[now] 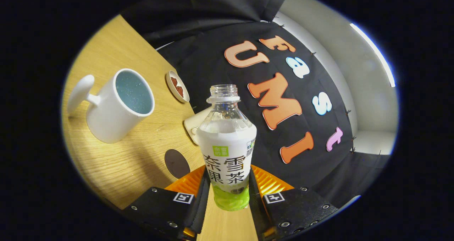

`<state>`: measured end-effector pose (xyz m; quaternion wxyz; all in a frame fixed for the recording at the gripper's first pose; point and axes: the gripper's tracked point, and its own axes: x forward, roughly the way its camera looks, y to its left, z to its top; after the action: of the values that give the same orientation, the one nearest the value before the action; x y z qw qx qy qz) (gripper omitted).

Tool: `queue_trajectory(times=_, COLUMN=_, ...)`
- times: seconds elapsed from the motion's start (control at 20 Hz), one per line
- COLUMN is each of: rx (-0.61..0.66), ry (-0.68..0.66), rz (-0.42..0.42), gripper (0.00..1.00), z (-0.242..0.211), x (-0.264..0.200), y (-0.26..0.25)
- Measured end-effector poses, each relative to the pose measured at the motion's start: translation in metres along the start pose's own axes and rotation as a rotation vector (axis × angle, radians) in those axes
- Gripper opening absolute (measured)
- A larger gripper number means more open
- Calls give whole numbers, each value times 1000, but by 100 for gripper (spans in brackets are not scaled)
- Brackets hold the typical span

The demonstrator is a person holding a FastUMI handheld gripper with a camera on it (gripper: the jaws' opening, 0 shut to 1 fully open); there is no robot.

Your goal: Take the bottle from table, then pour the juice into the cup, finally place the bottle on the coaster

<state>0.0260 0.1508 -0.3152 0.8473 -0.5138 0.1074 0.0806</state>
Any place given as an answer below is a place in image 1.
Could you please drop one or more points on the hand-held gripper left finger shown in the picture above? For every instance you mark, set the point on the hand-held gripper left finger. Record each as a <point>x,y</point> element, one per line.
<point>203,205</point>

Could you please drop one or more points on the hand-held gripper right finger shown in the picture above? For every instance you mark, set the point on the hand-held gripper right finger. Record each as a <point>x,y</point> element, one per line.
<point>254,205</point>

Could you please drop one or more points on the dark brown round coaster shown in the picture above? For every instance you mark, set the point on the dark brown round coaster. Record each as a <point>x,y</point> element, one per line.
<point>176,164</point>

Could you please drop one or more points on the clear juice bottle white label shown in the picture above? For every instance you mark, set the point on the clear juice bottle white label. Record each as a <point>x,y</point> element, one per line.
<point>227,145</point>

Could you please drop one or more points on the white cup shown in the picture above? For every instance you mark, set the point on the white cup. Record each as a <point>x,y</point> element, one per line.
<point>110,116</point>

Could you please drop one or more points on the cream toaster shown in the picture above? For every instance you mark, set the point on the cream toaster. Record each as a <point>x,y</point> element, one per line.
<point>194,125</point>

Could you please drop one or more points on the wooden table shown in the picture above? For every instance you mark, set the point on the wooden table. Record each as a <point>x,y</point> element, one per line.
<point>117,170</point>

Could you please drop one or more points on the red-brown food piece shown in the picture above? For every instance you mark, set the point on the red-brown food piece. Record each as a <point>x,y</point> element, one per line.
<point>180,91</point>
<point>173,81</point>

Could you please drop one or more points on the cream round plate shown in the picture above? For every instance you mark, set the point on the cream round plate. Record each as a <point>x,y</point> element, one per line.
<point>171,89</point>

